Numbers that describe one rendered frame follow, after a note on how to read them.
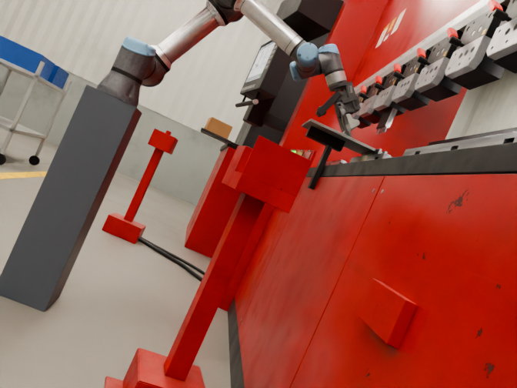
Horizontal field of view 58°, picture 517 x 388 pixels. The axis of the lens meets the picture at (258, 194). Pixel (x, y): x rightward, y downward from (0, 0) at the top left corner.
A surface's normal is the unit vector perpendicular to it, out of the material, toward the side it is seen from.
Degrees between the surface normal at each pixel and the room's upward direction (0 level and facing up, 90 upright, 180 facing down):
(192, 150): 90
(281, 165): 90
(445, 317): 90
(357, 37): 90
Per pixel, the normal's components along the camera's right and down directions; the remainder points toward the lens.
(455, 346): -0.91, -0.41
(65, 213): 0.14, 0.06
